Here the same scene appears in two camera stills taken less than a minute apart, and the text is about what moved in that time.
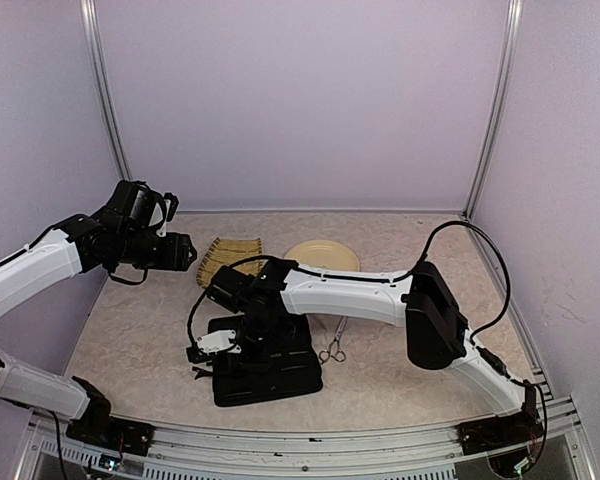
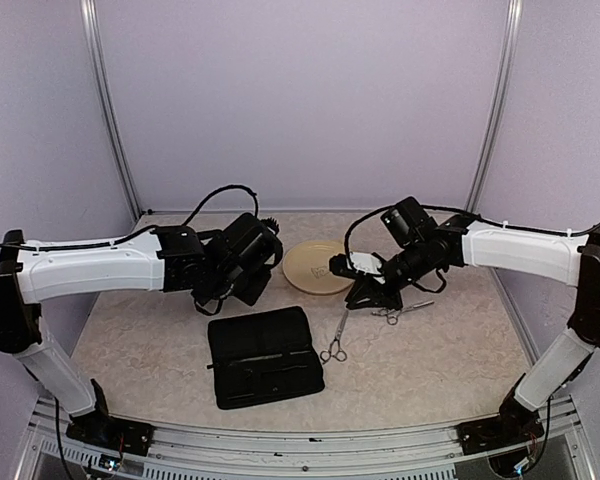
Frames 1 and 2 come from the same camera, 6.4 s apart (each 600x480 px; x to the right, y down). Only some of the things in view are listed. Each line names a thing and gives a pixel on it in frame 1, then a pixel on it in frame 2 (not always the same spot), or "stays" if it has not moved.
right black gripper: [260, 360] -> [383, 296]
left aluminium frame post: [94, 62] stays
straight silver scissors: [334, 351] stays
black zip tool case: [237, 382] stays
